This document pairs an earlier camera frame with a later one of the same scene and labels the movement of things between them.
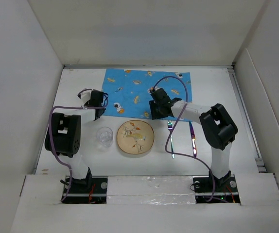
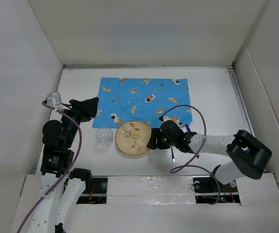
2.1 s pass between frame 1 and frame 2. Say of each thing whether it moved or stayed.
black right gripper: moved
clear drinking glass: stayed
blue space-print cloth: moved
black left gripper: moved
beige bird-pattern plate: stayed
